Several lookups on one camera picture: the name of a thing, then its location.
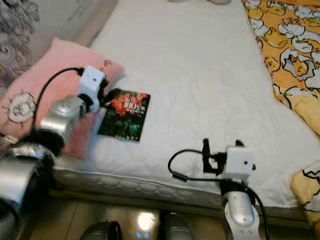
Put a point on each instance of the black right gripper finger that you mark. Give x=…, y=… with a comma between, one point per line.
x=206, y=156
x=239, y=144

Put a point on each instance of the dark book with red cover art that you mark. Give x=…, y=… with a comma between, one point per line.
x=125, y=117

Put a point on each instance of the pink cartoon pillow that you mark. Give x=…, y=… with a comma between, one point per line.
x=50, y=70

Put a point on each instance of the yellow cartoon egg blanket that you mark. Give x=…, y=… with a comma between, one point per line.
x=290, y=40

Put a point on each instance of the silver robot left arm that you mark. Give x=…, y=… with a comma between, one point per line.
x=25, y=175

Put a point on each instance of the beige bed base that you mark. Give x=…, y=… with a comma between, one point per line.
x=155, y=197

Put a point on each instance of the grey robot right leg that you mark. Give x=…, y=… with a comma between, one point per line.
x=180, y=229

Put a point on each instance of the grey robot leg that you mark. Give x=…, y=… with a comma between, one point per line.
x=102, y=231
x=180, y=229

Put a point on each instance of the white quilted mattress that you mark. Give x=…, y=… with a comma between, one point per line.
x=190, y=75

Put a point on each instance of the beige padded bed board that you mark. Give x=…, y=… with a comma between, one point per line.
x=75, y=15

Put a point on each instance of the grey robot left leg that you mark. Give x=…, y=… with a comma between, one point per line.
x=102, y=231

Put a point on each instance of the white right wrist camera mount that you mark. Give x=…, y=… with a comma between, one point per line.
x=240, y=162

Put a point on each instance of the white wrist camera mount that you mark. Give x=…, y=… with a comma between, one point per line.
x=240, y=162
x=91, y=82

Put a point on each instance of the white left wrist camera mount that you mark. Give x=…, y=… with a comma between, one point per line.
x=91, y=82

